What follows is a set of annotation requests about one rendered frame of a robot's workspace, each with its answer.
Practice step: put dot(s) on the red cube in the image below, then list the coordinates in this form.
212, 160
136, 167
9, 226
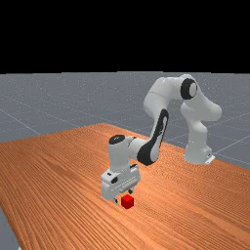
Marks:
127, 201

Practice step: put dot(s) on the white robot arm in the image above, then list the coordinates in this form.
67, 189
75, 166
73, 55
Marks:
195, 130

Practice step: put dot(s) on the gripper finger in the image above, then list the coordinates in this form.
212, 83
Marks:
115, 200
131, 190

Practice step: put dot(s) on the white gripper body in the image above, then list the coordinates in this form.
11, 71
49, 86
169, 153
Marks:
118, 183

